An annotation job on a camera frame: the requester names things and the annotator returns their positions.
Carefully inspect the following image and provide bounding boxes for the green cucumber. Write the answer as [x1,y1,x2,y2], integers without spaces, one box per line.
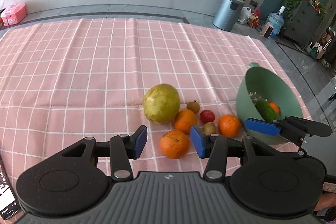
[255,101,280,123]

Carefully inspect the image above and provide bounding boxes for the orange mandarin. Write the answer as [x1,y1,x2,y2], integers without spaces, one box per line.
[268,102,280,115]
[173,109,198,135]
[159,130,190,159]
[218,114,241,138]

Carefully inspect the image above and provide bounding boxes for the large yellow-green pomelo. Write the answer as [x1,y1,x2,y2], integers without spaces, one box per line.
[143,84,181,124]

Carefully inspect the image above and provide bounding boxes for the brown longan middle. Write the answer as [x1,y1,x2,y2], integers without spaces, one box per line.
[203,122,217,135]

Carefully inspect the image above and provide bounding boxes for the brown longan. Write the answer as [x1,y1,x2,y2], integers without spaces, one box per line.
[203,122,217,135]
[186,101,201,114]

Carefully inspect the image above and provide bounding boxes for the green plastic colander bowl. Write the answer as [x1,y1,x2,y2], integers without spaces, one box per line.
[236,63,303,145]

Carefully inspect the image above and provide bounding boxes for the brown longan far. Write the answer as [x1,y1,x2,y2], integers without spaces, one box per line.
[186,101,201,114]

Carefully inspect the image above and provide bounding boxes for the pink checkered tablecloth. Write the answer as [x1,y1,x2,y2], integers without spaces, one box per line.
[1,19,291,184]

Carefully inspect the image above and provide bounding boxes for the dark grey drawer cabinet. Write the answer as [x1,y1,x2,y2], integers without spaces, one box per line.
[281,0,322,48]

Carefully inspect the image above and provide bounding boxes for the blue water jug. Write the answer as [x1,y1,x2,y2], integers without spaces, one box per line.
[266,6,285,38]

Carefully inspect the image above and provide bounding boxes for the white plastic bag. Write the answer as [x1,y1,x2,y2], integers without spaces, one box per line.
[238,6,252,24]

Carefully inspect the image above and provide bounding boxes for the grey metal trash bin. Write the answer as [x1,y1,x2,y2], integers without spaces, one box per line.
[212,0,244,32]

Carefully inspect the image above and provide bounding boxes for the smartphone with lit screen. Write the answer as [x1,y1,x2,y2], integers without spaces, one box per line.
[0,160,21,220]

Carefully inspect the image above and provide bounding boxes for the pink storage box on floor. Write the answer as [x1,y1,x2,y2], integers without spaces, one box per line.
[1,3,26,27]

